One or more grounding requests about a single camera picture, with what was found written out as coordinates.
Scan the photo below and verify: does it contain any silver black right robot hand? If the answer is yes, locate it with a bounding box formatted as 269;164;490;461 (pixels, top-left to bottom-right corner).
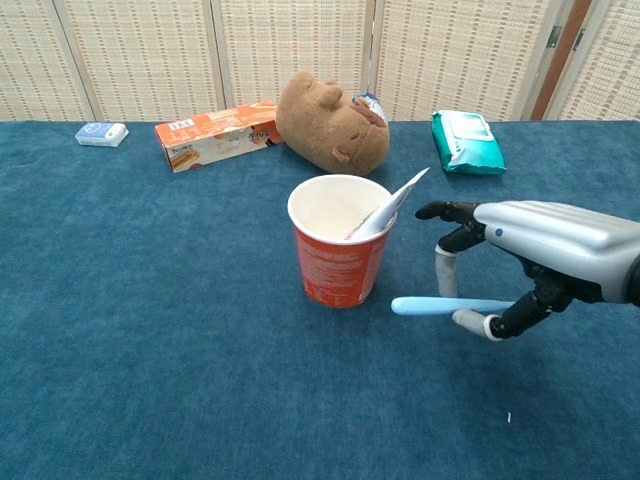
414;199;640;342

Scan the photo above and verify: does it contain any light blue toothbrush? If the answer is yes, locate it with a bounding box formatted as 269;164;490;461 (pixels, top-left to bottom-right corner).
390;295;516;317

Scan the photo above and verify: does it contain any white pink toothpaste tube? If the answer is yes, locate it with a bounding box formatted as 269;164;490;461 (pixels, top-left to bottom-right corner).
344;167;431;241

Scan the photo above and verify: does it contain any green wet wipes pack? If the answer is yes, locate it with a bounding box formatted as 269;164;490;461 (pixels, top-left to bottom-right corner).
431;109;507;177

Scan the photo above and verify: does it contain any bamboo folding screen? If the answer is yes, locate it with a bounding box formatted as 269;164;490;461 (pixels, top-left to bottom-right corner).
547;0;640;122
0;0;574;123

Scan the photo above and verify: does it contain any red paper cup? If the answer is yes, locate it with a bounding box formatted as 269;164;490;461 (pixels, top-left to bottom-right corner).
287;173;399;309

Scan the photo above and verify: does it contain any blue white drink can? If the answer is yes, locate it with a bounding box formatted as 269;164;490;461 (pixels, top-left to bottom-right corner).
351;91;389;126

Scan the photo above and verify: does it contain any brown capybara plush toy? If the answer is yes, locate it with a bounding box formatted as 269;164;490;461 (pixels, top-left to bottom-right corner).
275;69;391;176

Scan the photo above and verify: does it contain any orange biscuit box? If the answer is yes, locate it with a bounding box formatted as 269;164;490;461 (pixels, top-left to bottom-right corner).
154;100;285;174

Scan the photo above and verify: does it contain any small blue white box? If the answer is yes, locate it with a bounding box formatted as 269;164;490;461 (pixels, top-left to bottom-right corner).
74;121;130;148

